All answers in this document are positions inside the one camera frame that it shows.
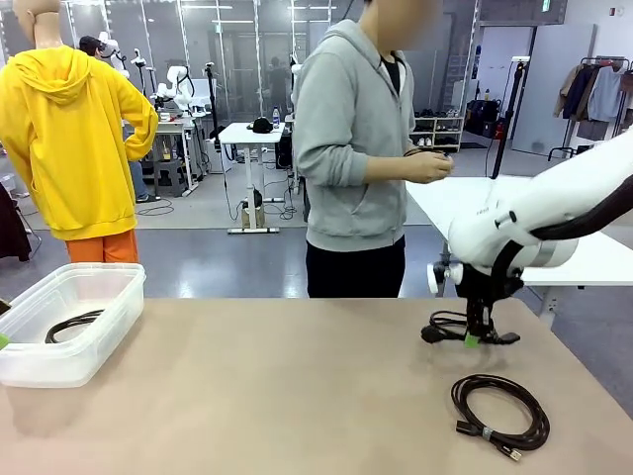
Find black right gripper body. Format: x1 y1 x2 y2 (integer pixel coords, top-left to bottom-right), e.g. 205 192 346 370
455 264 524 318

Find black power cable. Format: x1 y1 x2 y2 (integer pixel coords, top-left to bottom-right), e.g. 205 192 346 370
420 309 521 346
45 309 106 344

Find dark braided USB cable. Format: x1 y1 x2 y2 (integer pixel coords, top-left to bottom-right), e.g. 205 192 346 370
450 374 552 464

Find thin black cable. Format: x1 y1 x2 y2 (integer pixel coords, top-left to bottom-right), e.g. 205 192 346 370
403 147 455 162

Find person right forearm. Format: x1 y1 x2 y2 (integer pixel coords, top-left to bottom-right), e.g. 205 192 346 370
309 145 414 189

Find person right hand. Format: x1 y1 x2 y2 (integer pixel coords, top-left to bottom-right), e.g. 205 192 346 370
408 152 447 185

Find clear plastic storage container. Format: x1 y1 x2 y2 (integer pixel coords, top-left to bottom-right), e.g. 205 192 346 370
0 262 146 390

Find dark hanging garment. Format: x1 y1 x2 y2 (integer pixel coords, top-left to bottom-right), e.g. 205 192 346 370
0 182 32 263

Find white table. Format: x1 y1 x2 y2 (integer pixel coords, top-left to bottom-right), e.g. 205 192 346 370
405 175 633 328

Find orange trousers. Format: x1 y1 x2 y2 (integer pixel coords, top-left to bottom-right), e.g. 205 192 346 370
65 229 140 264

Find person in grey shirt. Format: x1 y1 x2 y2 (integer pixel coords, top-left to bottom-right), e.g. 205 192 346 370
305 235 407 299

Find wooden shoe rack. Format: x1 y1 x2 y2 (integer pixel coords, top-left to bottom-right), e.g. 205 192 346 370
412 116 466 153

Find black backpack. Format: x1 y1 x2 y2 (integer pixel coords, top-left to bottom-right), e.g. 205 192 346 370
464 98 500 139

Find mannequin in yellow hoodie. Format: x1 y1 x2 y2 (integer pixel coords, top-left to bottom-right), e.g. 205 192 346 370
0 44 159 242

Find person in grey hoodie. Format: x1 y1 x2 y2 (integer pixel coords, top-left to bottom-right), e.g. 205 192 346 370
291 18 417 253

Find tan hanging coat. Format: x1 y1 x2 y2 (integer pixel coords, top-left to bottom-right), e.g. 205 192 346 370
552 62 580 120

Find navy hanging jacket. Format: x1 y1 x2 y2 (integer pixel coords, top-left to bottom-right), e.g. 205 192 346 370
563 63 597 123

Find black t-shirt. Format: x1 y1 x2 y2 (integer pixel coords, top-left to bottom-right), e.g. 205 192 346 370
378 51 409 98

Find pale blue hanging shirt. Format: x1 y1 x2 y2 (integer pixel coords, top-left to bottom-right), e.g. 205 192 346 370
588 66 625 124

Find black computer tower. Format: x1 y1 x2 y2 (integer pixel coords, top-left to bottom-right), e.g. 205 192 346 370
276 133 294 169

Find white lab workbench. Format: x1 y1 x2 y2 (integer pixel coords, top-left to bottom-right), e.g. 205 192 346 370
140 106 202 198

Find black clothes rack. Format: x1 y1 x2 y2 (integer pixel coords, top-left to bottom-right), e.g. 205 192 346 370
547 55 633 162

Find blurred person head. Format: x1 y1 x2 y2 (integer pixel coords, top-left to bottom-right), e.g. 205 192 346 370
358 0 444 55

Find beige mannequin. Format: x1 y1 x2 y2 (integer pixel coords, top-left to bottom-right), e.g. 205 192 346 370
12 0 63 50

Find white standing desk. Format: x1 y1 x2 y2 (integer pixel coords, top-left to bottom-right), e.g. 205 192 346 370
217 122 288 235

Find black tripod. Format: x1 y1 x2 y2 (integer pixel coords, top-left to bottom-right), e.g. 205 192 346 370
205 61 223 149

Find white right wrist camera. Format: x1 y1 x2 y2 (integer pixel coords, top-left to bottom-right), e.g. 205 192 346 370
426 261 465 298

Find black camera stand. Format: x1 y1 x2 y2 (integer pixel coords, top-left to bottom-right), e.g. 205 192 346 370
492 55 531 180

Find black right arm hose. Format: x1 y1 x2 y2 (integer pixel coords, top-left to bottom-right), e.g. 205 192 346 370
487 177 633 303

